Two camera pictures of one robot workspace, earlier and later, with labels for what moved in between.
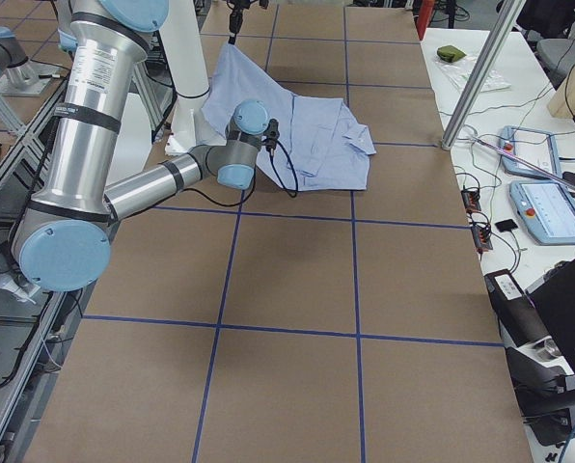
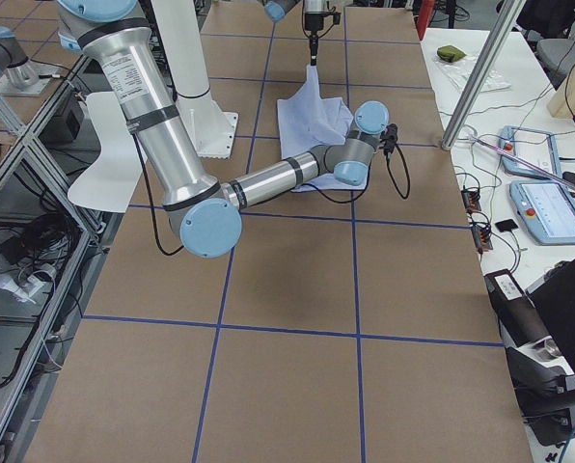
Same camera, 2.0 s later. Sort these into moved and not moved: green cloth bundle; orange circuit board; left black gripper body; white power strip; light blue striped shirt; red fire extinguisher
Moved: left black gripper body; light blue striped shirt
Not moved: white power strip; green cloth bundle; red fire extinguisher; orange circuit board
